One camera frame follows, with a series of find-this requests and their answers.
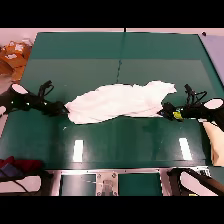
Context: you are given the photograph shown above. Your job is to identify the white T-shirt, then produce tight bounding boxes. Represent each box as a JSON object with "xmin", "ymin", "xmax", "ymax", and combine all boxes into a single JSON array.
[{"xmin": 64, "ymin": 80, "xmax": 178, "ymax": 126}]

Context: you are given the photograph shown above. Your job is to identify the silver frame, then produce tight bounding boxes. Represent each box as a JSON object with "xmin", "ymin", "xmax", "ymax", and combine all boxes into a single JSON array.
[{"xmin": 42, "ymin": 166, "xmax": 214, "ymax": 197}]

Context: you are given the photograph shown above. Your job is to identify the dark blue garment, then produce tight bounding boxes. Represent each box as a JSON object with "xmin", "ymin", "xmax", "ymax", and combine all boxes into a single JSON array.
[{"xmin": 0, "ymin": 163, "xmax": 22, "ymax": 179}]

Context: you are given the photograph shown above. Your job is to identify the beige garment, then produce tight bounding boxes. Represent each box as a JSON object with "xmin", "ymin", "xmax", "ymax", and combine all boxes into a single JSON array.
[{"xmin": 201, "ymin": 120, "xmax": 224, "ymax": 168}]

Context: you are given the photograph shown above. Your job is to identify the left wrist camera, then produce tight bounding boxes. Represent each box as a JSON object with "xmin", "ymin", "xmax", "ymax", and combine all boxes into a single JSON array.
[{"xmin": 37, "ymin": 79, "xmax": 55, "ymax": 99}]

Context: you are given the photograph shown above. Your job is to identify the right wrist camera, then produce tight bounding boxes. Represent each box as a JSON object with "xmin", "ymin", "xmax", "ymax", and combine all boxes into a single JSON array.
[{"xmin": 183, "ymin": 83, "xmax": 208, "ymax": 107}]

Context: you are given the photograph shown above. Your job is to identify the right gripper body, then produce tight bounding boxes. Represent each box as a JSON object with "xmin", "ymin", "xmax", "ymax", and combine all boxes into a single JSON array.
[{"xmin": 161, "ymin": 101, "xmax": 185, "ymax": 123}]

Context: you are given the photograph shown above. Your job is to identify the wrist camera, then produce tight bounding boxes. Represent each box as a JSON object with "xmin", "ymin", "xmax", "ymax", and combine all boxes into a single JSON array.
[
  {"xmin": 183, "ymin": 83, "xmax": 208, "ymax": 107},
  {"xmin": 37, "ymin": 79, "xmax": 55, "ymax": 99}
]

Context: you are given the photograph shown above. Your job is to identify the red garment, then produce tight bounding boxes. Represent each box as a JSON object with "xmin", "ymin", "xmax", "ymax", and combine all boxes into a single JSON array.
[{"xmin": 0, "ymin": 155, "xmax": 45, "ymax": 175}]

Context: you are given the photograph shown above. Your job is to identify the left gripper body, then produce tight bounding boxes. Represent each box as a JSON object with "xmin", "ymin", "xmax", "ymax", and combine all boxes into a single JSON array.
[{"xmin": 47, "ymin": 101, "xmax": 70, "ymax": 118}]

